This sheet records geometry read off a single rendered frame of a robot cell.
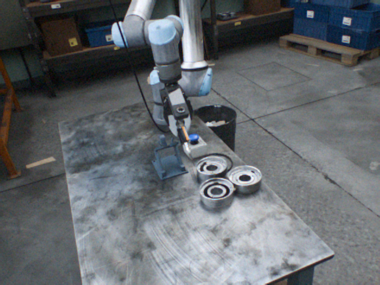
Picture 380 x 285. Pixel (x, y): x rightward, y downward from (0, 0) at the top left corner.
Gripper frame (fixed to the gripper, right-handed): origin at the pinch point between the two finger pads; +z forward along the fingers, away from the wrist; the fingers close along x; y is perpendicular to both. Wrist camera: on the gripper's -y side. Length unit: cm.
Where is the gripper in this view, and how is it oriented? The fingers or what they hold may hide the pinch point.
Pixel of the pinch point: (181, 132)
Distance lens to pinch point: 115.3
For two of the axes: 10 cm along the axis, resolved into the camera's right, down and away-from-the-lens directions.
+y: -3.0, -5.2, 8.0
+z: 1.4, 8.1, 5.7
